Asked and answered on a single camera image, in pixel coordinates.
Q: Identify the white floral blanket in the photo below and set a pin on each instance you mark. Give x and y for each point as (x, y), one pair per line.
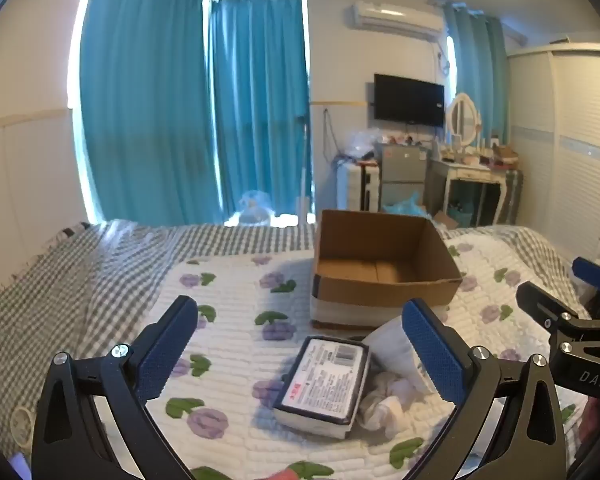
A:
(240, 290)

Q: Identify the teal basket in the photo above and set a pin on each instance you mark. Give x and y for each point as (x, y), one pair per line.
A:
(464, 212)

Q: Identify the white cloth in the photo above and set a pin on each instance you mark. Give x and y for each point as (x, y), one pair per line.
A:
(387, 345)
(387, 405)

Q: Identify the brown cardboard box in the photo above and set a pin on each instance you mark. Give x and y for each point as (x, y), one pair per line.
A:
(380, 290)

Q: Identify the white air conditioner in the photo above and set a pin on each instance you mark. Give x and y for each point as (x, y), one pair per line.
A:
(395, 19)

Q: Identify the white black packaged box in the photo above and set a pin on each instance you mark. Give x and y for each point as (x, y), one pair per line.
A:
(320, 385)

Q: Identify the white slatted wardrobe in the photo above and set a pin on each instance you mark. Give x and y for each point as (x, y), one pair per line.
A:
(565, 140)

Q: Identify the clear plastic bag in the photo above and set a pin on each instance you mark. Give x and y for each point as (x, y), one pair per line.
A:
(360, 142)

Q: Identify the narrow teal curtain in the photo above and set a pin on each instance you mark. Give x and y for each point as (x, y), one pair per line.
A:
(260, 100)

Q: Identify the teal curtain beside wardrobe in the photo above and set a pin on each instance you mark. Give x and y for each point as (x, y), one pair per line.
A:
(477, 80)

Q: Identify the wide teal curtain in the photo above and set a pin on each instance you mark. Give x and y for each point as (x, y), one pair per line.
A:
(145, 100)

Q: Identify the white oval vanity mirror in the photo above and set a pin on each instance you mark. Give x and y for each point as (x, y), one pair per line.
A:
(462, 117)

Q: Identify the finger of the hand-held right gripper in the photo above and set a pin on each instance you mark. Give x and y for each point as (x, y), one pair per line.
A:
(597, 272)
(545, 305)

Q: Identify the black wall television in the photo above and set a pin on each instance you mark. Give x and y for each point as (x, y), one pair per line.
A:
(407, 100)

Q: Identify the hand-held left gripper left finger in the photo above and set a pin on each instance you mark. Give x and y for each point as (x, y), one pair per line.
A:
(167, 350)

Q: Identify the grey mini fridge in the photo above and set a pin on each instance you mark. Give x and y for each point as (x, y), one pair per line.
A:
(402, 167)

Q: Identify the white dressing table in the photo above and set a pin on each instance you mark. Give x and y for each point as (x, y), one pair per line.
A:
(467, 172)

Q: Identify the white suitcase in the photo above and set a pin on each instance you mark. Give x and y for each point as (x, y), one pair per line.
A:
(352, 187)

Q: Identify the blue plastic bags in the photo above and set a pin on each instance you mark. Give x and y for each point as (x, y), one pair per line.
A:
(405, 205)

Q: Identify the small open cardboard box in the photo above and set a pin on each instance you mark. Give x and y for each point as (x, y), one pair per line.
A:
(445, 220)

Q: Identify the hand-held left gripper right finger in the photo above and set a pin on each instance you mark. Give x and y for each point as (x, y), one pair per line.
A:
(435, 355)

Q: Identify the large clear water bottle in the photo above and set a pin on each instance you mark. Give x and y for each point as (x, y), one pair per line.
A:
(252, 210)

